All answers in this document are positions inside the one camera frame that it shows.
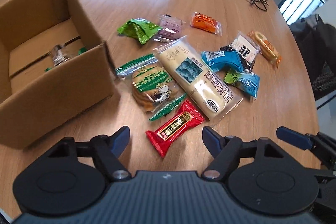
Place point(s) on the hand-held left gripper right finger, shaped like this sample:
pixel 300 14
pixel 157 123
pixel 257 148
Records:
pixel 210 138

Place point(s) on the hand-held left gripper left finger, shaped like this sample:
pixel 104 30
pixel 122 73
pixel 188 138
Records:
pixel 121 138

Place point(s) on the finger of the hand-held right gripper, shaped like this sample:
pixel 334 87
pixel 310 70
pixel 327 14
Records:
pixel 291 136

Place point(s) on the green and white cracker packet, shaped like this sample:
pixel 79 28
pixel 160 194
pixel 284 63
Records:
pixel 149 87

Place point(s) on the long white cake packet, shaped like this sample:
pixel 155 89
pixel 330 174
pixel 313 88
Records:
pixel 194 77

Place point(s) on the blue and green snack packet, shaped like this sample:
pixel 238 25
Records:
pixel 246 83

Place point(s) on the brown cardboard box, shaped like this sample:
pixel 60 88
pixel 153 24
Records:
pixel 65 98

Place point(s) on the orange rice cracker packet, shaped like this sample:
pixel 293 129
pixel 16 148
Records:
pixel 266 47

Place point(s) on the red snack packet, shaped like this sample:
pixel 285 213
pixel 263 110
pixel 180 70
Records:
pixel 174 128

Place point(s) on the black mesh office chair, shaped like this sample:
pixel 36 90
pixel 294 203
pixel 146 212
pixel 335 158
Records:
pixel 325 82

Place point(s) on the black and white snack packet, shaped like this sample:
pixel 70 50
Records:
pixel 244 49

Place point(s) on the small green packet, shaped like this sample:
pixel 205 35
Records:
pixel 82 50

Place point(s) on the clear plastic packet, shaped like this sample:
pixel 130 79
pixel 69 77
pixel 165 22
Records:
pixel 60 56

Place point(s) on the dark grey cloth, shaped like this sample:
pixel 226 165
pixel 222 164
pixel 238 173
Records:
pixel 315 35

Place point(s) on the orange dotted snack packet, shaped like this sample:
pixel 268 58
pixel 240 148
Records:
pixel 204 22

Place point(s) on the purple snack packet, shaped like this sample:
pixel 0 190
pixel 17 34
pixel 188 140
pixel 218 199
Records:
pixel 170 27

